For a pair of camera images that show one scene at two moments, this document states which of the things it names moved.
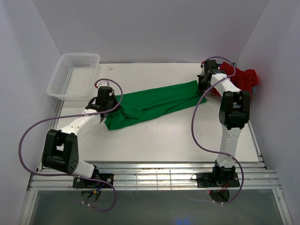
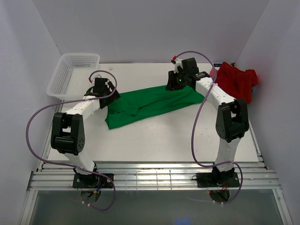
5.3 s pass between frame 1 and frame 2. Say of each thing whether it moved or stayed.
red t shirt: stayed
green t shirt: moved
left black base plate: stayed
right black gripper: moved
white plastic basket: stayed
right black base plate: stayed
